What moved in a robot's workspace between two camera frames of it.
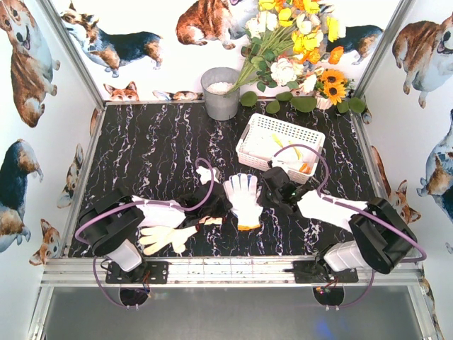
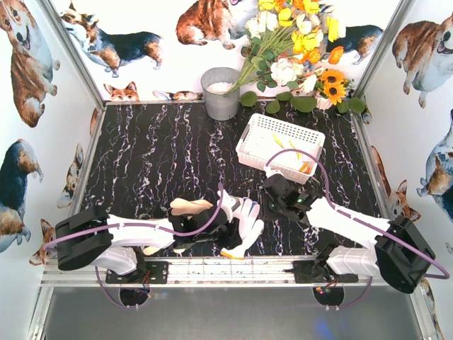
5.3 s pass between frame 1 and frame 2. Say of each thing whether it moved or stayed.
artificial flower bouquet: stayed
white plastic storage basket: stayed
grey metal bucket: stayed
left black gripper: moved
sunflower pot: stayed
